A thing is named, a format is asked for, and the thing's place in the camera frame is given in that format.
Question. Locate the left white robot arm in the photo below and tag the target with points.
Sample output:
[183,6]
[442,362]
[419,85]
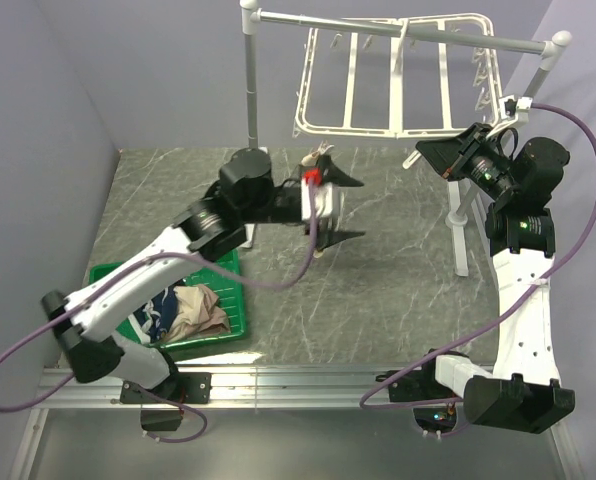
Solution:
[85,321]

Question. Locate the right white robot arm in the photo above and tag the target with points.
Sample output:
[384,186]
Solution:
[523,392]

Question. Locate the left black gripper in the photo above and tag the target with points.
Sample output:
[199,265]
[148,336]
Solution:
[334,175]

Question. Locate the taupe beige underwear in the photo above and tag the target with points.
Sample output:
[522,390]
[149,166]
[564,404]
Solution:
[314,225]

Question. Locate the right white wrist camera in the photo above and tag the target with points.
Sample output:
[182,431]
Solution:
[513,112]

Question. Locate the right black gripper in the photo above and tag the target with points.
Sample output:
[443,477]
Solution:
[441,154]

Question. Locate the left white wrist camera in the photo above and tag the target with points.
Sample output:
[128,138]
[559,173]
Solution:
[328,197]

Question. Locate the green plastic tray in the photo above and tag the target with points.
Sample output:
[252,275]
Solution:
[231,301]

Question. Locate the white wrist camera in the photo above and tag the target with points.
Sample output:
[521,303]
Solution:
[513,112]
[328,197]

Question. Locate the navy white underwear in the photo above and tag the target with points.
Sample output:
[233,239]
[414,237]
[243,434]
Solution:
[153,321]

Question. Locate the beige pink underwear pile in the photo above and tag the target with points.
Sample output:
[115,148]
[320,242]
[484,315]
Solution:
[198,314]

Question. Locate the aluminium rail base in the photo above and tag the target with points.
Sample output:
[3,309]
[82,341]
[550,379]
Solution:
[277,422]

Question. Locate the white clip drying hanger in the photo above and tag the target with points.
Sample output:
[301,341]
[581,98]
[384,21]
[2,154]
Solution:
[366,87]

